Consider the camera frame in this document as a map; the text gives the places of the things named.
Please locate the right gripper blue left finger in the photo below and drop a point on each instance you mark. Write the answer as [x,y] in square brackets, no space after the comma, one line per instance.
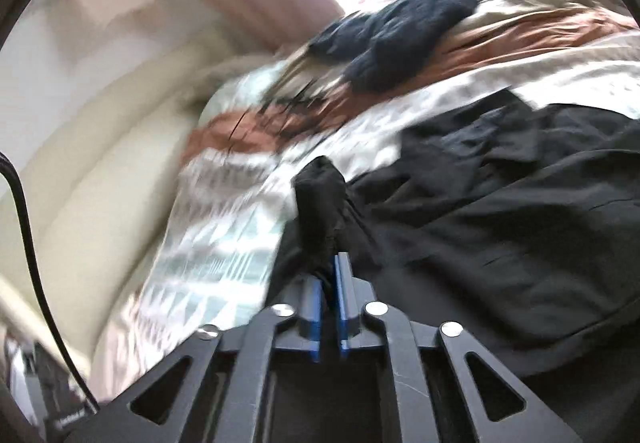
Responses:
[310,316]

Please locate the black button-up shirt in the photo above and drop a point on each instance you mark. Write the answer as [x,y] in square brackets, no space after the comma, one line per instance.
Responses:
[520,224]

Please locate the dark knitted sweater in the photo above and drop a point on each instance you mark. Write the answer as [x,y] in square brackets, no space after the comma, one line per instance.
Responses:
[381,50]

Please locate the rust brown duvet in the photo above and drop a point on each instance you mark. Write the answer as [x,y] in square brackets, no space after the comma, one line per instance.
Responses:
[310,96]

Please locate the patterned geometric bed blanket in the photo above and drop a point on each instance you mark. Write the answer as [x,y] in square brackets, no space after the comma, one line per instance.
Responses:
[212,260]

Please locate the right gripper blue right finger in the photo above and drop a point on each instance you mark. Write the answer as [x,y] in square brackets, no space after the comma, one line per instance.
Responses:
[352,294]

